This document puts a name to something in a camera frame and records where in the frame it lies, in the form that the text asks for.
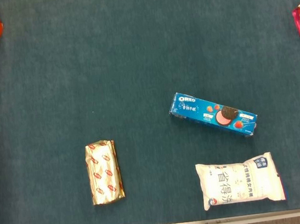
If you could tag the gold foil snack pack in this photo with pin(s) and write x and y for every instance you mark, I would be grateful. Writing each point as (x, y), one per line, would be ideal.
(104, 173)

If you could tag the white plastic bag blue print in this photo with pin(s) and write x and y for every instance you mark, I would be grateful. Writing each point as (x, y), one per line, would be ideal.
(239, 183)

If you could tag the blue table cloth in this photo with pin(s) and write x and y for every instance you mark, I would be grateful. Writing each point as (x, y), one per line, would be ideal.
(132, 64)

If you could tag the blue Oreo cookie box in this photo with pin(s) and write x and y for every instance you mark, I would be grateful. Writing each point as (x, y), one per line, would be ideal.
(214, 114)

